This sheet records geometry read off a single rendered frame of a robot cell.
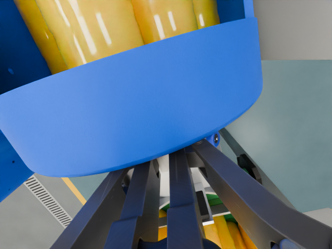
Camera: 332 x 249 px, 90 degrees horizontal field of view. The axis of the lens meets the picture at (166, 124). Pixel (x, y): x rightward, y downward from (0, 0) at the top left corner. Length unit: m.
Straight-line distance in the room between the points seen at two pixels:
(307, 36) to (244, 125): 1.07
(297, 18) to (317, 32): 0.07
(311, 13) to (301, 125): 1.34
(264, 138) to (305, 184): 0.72
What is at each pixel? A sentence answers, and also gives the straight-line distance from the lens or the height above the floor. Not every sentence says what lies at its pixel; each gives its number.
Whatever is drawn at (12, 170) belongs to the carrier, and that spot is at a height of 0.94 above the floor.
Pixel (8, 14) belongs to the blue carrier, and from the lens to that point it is 0.32.
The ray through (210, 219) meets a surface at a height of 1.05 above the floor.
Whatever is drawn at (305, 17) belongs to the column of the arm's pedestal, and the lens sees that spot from 0.59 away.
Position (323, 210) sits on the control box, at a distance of 0.61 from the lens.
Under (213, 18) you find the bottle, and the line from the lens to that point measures 0.24.
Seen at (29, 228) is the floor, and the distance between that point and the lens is 2.66.
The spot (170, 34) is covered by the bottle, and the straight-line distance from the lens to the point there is 0.17.
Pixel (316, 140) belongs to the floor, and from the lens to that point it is 1.98.
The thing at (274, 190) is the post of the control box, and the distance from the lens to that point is 0.75.
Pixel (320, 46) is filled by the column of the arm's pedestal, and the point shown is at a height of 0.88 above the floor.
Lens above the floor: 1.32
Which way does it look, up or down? 69 degrees down
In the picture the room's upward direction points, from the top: 180 degrees clockwise
